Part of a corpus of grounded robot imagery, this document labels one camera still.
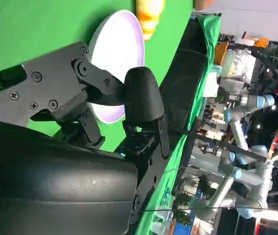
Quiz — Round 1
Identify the lilac plate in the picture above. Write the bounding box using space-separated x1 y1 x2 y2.
88 9 146 124

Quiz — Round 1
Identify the orange and white bread roll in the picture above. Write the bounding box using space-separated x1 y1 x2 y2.
135 0 165 40

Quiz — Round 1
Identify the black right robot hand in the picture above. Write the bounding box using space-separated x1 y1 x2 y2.
0 41 171 235

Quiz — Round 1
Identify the orange box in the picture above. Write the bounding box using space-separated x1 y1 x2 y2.
214 40 230 66

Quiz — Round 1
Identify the black backdrop cloth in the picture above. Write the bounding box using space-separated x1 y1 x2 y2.
160 13 222 134

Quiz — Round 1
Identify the green table cloth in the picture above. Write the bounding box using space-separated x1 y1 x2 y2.
0 0 222 235

